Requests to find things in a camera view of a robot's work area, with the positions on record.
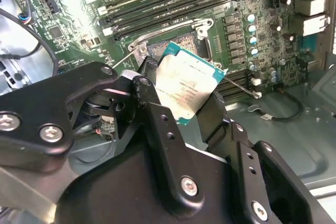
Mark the silver green CPU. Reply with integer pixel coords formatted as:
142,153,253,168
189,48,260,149
155,40,227,126

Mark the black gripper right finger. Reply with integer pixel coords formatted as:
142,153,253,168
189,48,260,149
196,90,334,224

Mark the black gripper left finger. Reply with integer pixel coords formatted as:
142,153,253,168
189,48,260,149
0,56,207,213

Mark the thin metal locking lever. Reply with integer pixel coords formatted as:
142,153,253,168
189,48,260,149
222,76,260,97
111,51,135,69

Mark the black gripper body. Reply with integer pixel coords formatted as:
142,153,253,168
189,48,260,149
56,140,247,224

